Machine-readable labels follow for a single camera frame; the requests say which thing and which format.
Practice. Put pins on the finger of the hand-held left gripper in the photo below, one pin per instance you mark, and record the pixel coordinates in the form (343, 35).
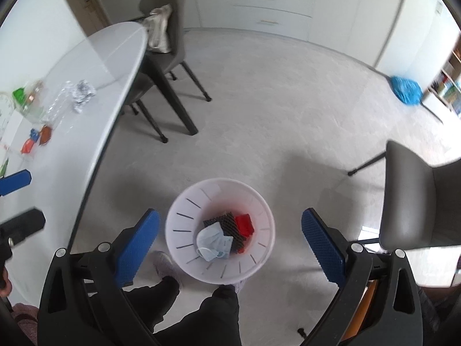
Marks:
(14, 182)
(25, 223)

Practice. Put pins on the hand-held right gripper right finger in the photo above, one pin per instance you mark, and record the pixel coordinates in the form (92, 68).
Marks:
(322, 248)

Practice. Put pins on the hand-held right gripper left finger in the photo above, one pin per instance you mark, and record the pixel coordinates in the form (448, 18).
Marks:
(138, 248)

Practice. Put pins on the red snack wrapper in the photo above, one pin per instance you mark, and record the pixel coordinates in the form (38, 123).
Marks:
(28, 146)

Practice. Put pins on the blue candy wrapper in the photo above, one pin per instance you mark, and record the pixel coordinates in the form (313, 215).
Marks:
(34, 134)

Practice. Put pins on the white plastic waste basket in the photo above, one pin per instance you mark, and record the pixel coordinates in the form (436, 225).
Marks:
(187, 223)

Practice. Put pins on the brown orange wrapper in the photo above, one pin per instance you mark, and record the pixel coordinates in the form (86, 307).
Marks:
(46, 135)

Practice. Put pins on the blue face mask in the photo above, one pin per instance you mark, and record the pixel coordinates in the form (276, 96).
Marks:
(214, 243)

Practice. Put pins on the red packet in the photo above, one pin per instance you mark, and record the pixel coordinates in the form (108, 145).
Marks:
(245, 225)

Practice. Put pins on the black foam net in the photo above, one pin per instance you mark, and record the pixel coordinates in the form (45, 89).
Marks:
(230, 225)

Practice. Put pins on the silver foil wrapper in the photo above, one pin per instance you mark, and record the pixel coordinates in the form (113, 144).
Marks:
(83, 95)

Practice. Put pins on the person's left hand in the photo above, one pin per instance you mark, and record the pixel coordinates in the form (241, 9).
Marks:
(3, 279)

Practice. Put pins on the green packet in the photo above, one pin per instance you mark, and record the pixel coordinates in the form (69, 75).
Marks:
(3, 168)

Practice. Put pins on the person's left shoe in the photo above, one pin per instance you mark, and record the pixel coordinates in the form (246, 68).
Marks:
(165, 266)

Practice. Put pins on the person's shoe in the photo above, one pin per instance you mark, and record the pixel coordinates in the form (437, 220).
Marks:
(240, 285)
(165, 266)

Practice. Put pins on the person's left leg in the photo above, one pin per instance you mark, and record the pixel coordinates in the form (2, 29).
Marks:
(151, 301)

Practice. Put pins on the person's leg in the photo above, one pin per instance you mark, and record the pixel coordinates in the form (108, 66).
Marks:
(151, 301)
(212, 320)

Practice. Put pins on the orange object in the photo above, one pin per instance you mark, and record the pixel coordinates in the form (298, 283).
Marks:
(363, 310)

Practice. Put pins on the green plastic bag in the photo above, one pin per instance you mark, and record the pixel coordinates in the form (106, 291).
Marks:
(19, 95)

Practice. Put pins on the person's right shoe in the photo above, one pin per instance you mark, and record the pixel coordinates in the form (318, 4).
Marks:
(240, 285)

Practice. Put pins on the grey dining chair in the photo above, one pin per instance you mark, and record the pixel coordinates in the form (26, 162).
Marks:
(414, 202)

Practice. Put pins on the person's right leg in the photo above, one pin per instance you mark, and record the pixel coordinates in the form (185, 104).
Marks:
(212, 320)

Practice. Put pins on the black table leg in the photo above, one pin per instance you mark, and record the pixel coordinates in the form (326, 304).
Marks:
(173, 93)

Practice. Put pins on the blue plastic bag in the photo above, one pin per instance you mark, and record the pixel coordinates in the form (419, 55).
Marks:
(407, 90)

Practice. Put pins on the beige cloth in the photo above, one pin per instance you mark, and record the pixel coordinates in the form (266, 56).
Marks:
(158, 29)

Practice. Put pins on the open bookshelf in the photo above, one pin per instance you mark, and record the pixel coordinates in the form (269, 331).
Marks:
(450, 79)

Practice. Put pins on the grey chair with cloth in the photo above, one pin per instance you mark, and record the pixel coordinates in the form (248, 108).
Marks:
(173, 25)

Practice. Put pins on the white drawer cabinet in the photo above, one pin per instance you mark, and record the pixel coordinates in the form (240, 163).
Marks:
(273, 3)

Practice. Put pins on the round white wall clock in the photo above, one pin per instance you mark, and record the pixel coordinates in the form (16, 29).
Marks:
(5, 113)

